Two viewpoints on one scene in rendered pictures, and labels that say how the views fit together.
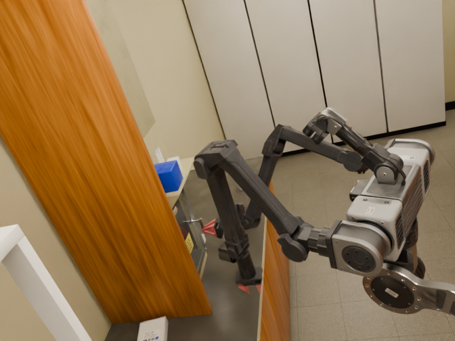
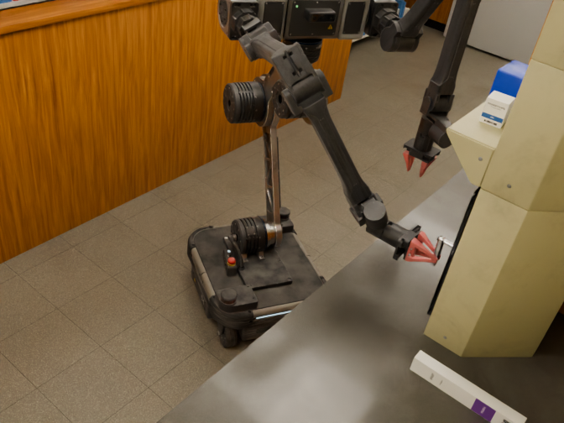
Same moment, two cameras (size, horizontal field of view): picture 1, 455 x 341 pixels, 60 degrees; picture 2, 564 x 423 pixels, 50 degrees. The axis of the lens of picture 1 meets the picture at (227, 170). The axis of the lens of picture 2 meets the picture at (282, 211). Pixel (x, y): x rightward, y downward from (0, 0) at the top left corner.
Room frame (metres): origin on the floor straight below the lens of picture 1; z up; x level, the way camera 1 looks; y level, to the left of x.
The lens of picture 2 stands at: (2.92, 0.20, 2.10)
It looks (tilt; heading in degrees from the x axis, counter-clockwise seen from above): 36 degrees down; 198
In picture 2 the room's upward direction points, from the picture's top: 9 degrees clockwise
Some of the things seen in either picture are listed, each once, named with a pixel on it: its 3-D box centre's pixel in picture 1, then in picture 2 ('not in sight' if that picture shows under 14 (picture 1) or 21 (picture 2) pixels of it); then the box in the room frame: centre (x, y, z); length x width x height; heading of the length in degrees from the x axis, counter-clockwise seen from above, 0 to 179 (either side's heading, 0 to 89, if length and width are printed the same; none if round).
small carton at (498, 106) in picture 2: (174, 166); (497, 109); (1.56, 0.21, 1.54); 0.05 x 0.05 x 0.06; 81
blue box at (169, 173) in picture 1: (166, 176); (519, 89); (1.45, 0.24, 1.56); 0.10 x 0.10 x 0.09; 75
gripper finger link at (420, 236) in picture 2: (211, 228); (421, 251); (1.62, 0.16, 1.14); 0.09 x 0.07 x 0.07; 75
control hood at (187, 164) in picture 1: (178, 186); (492, 135); (1.53, 0.22, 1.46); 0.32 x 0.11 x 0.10; 165
